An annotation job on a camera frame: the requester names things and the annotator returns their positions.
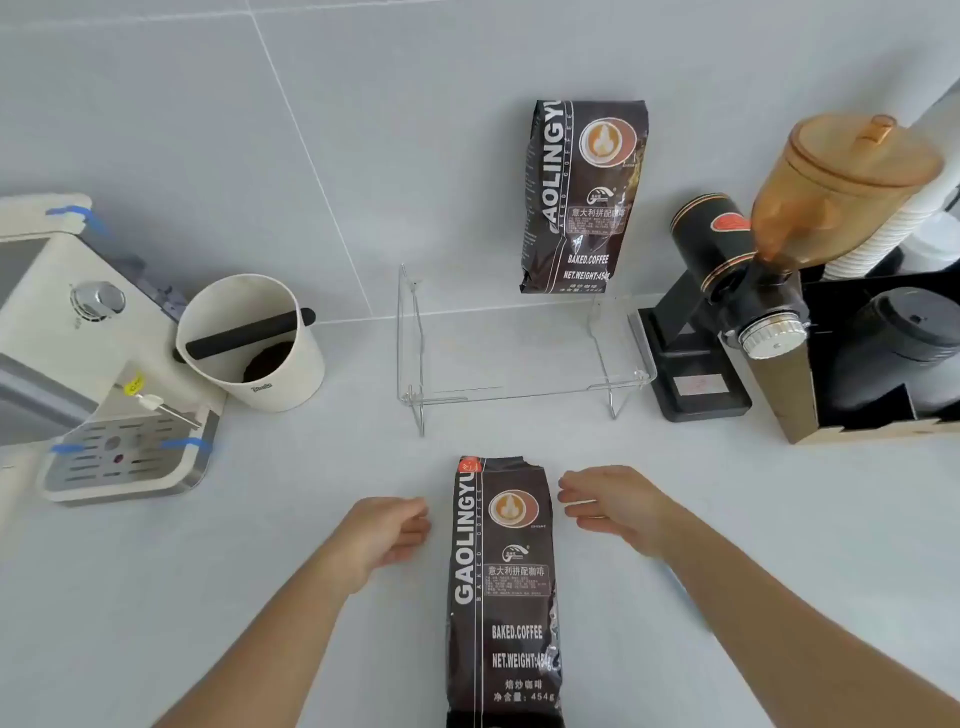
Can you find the person's right hand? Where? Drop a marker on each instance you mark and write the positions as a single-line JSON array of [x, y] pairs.
[[626, 506]]

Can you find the person's left hand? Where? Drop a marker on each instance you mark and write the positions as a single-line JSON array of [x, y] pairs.
[[371, 532]]

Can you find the person's left fingers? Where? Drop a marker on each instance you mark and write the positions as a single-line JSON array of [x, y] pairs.
[[411, 525]]

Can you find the person's right fingers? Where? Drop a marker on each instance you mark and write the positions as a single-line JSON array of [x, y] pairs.
[[581, 501]]

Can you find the person's left forearm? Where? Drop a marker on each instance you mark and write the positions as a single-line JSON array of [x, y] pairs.
[[277, 645]]

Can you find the person's right forearm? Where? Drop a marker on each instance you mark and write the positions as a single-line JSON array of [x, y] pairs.
[[780, 622]]

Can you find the dark brown coffee bean bag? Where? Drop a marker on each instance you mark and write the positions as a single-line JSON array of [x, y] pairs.
[[581, 202], [502, 600]]

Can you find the clear acrylic display stand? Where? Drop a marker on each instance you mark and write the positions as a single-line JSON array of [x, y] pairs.
[[517, 352]]

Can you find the white knock box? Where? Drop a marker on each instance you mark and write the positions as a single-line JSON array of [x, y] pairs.
[[289, 375]]

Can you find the black coffee grinder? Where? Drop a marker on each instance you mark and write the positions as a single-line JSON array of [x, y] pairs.
[[697, 330]]

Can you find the used coffee grounds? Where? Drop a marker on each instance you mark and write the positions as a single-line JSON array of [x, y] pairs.
[[268, 361]]

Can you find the black and wood cup organizer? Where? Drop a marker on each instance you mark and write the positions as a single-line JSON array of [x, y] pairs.
[[795, 397]]

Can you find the blue tape strip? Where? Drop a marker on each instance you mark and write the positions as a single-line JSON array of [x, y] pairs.
[[69, 448], [75, 213], [187, 445]]

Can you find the black knock bar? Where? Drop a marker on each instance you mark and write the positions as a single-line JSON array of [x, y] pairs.
[[247, 334]]

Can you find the metal steam wand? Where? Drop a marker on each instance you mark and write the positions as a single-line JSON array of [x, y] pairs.
[[171, 409]]

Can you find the slotted metal drip tray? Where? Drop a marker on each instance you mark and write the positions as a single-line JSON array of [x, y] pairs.
[[124, 457]]

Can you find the yellow tag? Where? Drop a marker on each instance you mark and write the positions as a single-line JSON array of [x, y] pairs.
[[135, 385]]

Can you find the stack of black cup lids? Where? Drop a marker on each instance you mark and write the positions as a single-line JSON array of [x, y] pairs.
[[900, 345]]

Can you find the amber bean hopper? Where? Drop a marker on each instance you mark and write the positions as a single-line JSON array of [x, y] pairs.
[[825, 202]]

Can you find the silver machine knob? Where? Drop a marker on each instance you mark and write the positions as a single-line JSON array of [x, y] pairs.
[[97, 300]]

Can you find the stack of white paper cups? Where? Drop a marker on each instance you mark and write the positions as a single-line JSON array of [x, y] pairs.
[[892, 232]]

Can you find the cream espresso machine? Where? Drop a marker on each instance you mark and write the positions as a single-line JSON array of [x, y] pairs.
[[45, 330]]

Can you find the amber hopper lid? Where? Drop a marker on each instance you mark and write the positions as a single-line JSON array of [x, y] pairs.
[[870, 154]]

